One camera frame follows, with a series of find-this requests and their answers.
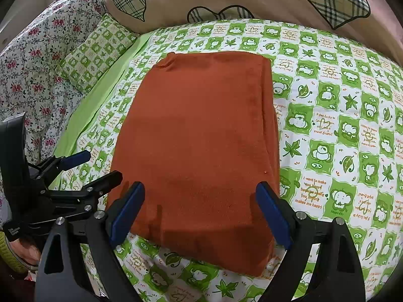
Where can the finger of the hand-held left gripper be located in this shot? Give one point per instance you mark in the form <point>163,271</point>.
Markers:
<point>107,181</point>
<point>75,159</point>

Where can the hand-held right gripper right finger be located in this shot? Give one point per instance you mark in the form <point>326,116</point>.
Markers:
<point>272,214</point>

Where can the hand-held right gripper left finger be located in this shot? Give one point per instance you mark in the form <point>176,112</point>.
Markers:
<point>129,209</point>

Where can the orange knit garment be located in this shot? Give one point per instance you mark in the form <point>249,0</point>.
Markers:
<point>195,148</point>

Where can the person's left forearm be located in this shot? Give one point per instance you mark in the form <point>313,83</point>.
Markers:
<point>19,254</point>

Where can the floral blanket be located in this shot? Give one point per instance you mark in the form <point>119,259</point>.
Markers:
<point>37,69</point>

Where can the green checked pillow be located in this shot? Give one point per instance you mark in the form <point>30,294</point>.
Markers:
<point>94,53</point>

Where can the dark red cloth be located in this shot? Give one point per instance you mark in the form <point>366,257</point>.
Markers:
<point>15,288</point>

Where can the green checked bedsheet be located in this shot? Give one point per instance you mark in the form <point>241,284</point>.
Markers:
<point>330,116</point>

